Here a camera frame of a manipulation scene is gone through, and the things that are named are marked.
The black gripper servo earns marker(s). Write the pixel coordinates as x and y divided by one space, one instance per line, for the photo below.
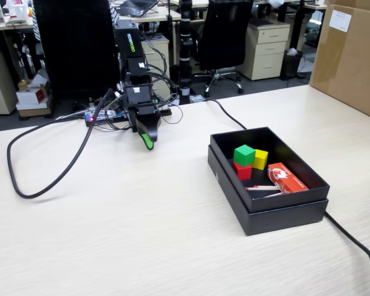
146 108

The green wooden cube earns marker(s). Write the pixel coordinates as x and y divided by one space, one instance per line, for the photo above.
243 155

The red wooden cube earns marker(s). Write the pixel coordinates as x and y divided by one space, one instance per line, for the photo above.
243 172

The yellow wooden cube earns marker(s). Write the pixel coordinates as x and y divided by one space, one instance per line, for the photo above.
261 160

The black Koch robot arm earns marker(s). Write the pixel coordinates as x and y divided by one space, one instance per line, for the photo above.
129 43

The flat brown cardboard box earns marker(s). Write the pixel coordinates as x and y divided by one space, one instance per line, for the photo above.
34 112

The open cardboard box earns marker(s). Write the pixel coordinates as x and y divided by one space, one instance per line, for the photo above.
37 83

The white box red side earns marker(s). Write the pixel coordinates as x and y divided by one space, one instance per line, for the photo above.
29 96

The black cardboard box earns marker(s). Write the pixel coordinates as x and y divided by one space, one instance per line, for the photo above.
291 202

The large brown cardboard box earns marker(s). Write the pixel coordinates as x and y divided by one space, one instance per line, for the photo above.
348 61

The blue controller circuit board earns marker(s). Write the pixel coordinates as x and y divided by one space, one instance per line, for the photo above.
91 117

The beige drawer cabinet with key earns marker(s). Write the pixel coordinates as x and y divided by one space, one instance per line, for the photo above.
160 49

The black pole white bands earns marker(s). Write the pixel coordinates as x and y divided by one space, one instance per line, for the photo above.
185 46

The wide black mesh chair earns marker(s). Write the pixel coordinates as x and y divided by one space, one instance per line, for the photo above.
77 49

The light wooden laptop desk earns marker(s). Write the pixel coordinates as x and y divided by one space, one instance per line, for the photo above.
163 13

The black office chair chrome base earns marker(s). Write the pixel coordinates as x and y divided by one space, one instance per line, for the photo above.
225 37

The black laptop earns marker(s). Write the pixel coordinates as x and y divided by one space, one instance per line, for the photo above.
135 6

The beige three-drawer cabinet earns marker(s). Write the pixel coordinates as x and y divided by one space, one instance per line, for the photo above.
265 49

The orange matchbox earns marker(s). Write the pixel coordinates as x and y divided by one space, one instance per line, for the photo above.
285 179

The black pouch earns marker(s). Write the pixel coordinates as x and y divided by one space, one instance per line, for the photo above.
260 22

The tall beige side cabinet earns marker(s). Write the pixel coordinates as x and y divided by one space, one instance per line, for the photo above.
1 80

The black mesh trash bin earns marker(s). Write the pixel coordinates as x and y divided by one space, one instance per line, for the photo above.
291 63

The beige desk telephone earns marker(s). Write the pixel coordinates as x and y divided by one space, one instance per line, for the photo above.
17 22

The small wrist camera board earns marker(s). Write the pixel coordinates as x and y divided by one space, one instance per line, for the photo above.
114 106

